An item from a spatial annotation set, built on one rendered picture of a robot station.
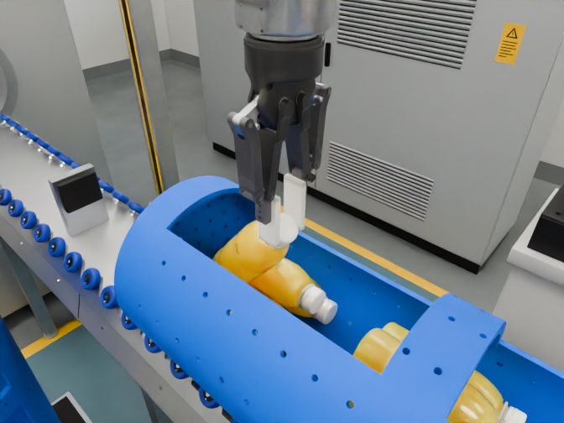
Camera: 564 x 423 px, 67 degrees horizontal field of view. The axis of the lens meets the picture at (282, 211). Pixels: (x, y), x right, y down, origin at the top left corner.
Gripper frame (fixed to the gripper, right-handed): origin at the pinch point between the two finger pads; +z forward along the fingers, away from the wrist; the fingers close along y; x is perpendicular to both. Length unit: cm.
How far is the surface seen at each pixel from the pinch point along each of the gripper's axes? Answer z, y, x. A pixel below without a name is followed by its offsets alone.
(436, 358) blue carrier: 5.0, 2.7, 22.1
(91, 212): 32, -1, -64
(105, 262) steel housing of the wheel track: 36, 4, -49
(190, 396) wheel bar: 36.1, 11.1, -9.6
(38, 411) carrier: 83, 28, -63
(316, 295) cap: 16.5, -5.1, 2.4
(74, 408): 114, 18, -80
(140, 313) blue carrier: 17.1, 13.8, -14.1
